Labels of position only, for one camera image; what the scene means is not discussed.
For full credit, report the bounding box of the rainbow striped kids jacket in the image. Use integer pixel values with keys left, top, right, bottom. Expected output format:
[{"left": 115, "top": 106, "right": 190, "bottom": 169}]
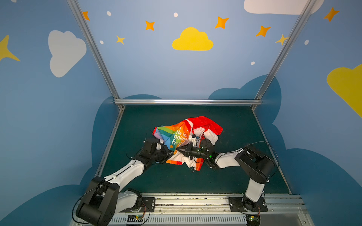
[{"left": 153, "top": 116, "right": 223, "bottom": 171}]

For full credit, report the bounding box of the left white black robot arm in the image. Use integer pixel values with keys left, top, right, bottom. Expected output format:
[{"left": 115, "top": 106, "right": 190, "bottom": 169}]
[{"left": 72, "top": 138, "right": 173, "bottom": 226}]

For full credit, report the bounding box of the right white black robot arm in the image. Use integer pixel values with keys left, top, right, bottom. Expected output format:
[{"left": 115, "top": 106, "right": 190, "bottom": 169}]
[{"left": 176, "top": 139, "right": 278, "bottom": 212}]

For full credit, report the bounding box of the small green circuit board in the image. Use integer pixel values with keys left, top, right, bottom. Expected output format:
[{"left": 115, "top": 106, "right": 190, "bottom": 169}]
[{"left": 127, "top": 215, "right": 143, "bottom": 224}]

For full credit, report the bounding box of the black round connector green led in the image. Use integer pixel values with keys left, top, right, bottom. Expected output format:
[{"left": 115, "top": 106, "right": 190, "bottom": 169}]
[{"left": 246, "top": 215, "right": 261, "bottom": 226}]

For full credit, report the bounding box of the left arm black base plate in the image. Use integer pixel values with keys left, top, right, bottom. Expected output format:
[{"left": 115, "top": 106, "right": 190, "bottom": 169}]
[{"left": 122, "top": 197, "right": 156, "bottom": 213}]

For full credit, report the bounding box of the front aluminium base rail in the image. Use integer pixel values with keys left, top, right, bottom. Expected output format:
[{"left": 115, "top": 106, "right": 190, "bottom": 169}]
[{"left": 107, "top": 193, "right": 314, "bottom": 226}]

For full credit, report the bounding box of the left side aluminium table rail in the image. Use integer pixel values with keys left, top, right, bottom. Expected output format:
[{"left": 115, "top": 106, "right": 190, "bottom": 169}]
[{"left": 95, "top": 108, "right": 124, "bottom": 177}]

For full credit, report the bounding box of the aluminium table rail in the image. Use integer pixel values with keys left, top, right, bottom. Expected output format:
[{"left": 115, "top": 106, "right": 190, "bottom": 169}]
[
  {"left": 251, "top": 105, "right": 292, "bottom": 195},
  {"left": 95, "top": 108, "right": 124, "bottom": 177}
]

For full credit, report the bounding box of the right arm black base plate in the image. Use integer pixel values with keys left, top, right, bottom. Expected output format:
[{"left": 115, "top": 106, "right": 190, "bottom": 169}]
[{"left": 228, "top": 196, "right": 268, "bottom": 212}]

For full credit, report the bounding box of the back horizontal aluminium rail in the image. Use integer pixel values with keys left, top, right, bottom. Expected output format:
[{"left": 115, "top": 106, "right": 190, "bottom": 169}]
[{"left": 114, "top": 99, "right": 262, "bottom": 105}]

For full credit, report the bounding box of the right side aluminium table rail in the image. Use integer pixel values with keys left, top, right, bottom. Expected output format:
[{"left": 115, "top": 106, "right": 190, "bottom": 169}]
[{"left": 251, "top": 105, "right": 292, "bottom": 195}]

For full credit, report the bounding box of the left aluminium frame post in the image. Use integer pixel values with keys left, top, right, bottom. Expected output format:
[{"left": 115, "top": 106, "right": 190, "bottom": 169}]
[{"left": 67, "top": 0, "right": 119, "bottom": 99}]

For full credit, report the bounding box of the aluminium frame post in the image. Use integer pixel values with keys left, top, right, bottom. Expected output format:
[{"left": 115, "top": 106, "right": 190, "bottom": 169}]
[
  {"left": 67, "top": 0, "right": 119, "bottom": 99},
  {"left": 255, "top": 0, "right": 317, "bottom": 101}
]

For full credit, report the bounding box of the right aluminium frame post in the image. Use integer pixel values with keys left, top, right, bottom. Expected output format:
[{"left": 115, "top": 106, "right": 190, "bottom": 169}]
[{"left": 255, "top": 0, "right": 317, "bottom": 101}]

